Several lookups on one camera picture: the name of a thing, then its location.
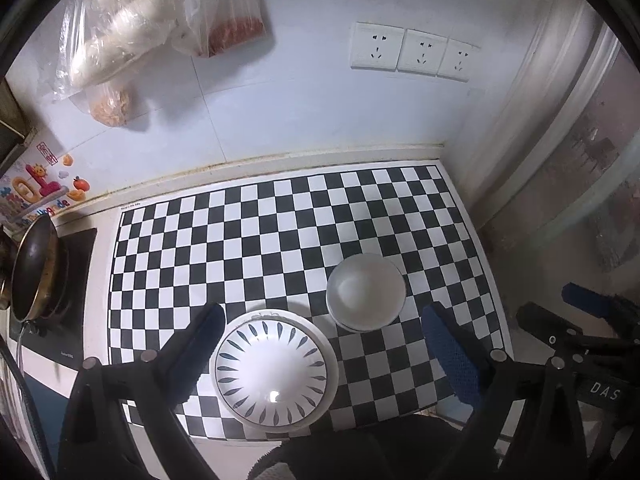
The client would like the white floral plate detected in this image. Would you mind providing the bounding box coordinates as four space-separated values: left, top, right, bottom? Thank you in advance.
209 308 341 432

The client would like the white plate blue leaf pattern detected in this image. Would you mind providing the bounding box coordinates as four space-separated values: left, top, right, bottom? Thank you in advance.
212 315 331 424

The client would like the white small bowl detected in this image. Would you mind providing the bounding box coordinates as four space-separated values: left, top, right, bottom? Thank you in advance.
326 254 407 333

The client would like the black stove top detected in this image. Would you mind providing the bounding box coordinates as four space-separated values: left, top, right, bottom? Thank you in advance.
10 228 98 370

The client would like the black white checkered mat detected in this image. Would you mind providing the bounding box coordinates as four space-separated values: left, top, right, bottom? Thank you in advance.
107 162 511 430

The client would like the dark frying pan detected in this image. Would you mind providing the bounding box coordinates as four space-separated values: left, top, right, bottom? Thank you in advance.
11 214 67 323

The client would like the plastic bag with brown contents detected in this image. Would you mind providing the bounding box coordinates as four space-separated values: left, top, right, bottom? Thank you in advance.
70 81 131 127

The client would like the plastic bag with white items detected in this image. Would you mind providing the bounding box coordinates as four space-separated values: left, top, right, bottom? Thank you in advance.
52 0 178 99

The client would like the plastic bag with red contents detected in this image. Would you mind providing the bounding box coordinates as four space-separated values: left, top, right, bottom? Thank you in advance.
171 0 266 58

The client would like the right white wall socket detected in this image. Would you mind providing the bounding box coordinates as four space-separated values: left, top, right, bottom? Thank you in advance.
436 38 480 82

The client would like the white wall socket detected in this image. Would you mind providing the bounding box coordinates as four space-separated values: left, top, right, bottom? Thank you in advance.
436 38 480 82
349 22 405 72
397 29 448 76

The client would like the middle white wall socket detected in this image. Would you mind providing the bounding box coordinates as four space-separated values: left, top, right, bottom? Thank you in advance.
397 29 448 76

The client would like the left white wall socket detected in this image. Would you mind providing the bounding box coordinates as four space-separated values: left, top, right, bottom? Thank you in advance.
349 22 405 72

